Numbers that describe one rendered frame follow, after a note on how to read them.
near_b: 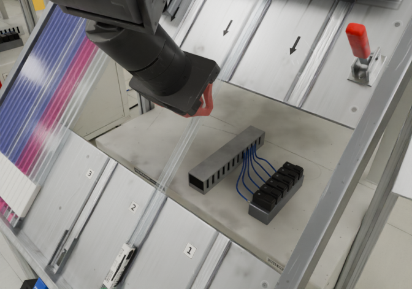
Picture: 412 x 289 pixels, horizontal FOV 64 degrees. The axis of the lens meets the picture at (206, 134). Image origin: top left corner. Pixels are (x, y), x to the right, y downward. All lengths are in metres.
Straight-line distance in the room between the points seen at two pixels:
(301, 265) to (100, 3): 0.31
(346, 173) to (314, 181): 0.49
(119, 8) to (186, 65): 0.14
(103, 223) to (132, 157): 0.41
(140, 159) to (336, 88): 0.60
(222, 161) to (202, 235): 0.40
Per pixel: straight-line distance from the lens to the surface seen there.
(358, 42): 0.34
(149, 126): 1.02
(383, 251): 1.62
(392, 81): 0.41
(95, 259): 0.54
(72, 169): 0.60
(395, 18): 0.46
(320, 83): 0.43
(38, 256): 0.61
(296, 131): 1.02
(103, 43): 0.31
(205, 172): 0.77
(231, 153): 0.83
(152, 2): 0.27
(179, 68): 0.35
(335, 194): 0.37
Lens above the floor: 1.18
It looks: 35 degrees down
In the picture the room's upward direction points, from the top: straight up
